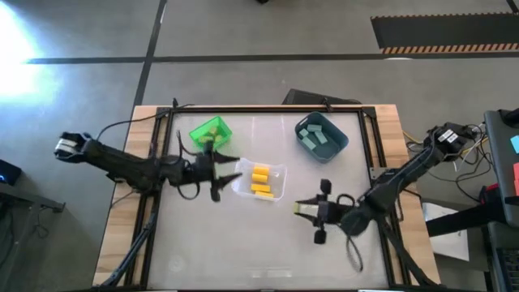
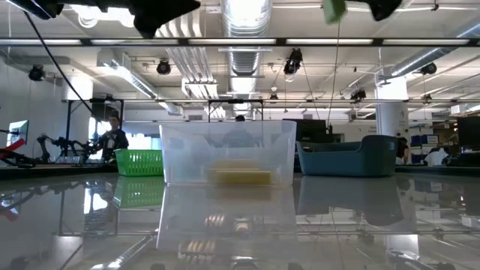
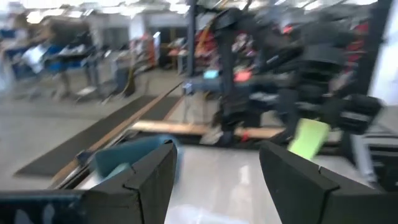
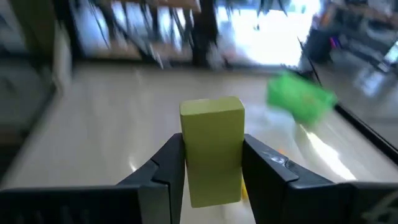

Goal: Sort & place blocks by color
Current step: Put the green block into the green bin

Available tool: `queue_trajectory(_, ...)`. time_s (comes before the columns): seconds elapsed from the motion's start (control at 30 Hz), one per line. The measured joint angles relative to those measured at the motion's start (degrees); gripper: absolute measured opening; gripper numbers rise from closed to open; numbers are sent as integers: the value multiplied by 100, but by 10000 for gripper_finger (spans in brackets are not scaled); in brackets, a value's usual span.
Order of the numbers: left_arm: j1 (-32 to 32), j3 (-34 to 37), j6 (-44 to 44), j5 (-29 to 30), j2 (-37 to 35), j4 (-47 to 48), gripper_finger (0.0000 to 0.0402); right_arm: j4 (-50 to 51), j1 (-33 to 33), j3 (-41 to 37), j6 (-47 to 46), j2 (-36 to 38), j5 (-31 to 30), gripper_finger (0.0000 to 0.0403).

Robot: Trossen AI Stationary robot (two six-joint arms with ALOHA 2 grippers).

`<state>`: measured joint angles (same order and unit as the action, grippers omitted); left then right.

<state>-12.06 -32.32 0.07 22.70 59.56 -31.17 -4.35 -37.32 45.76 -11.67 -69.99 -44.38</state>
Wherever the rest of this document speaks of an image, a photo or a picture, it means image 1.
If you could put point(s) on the black metal table frame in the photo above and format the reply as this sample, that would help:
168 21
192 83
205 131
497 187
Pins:
263 109

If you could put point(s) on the cyan sticky note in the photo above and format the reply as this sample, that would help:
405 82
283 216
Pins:
515 144

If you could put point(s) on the black keyboard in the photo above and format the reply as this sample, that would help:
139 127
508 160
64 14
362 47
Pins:
509 269

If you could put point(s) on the black stand leg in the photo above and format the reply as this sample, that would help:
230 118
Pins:
466 217

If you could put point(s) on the green plastic bin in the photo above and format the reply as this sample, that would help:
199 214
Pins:
225 129

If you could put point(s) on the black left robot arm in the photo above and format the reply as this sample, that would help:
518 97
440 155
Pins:
121 164

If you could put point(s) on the black device with blue light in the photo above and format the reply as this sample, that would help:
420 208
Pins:
8 172

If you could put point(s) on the small green block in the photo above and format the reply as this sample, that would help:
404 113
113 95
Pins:
213 130

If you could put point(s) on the white paper sheet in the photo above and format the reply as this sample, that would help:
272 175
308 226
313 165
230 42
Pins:
450 243

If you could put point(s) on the teal plastic bin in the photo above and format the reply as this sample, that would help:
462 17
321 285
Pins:
336 142

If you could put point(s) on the long green block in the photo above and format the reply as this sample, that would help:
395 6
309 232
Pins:
205 139

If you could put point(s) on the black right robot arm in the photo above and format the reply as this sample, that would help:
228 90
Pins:
389 186

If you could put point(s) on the yellow half-round block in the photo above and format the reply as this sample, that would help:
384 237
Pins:
259 178

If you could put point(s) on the black hazard-striped floor mat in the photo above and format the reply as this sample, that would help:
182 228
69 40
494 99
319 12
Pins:
446 32

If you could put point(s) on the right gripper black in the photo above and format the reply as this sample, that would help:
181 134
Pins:
328 211

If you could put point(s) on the dark gray side cart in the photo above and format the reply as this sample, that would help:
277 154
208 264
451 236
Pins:
500 162

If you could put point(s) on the black box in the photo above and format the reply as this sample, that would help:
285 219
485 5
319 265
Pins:
308 98

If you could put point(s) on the red sticky note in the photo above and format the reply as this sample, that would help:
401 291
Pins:
516 170
517 186

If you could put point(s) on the clear plastic bin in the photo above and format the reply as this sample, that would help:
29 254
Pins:
280 174

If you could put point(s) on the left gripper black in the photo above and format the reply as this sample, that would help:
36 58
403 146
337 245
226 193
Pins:
202 170

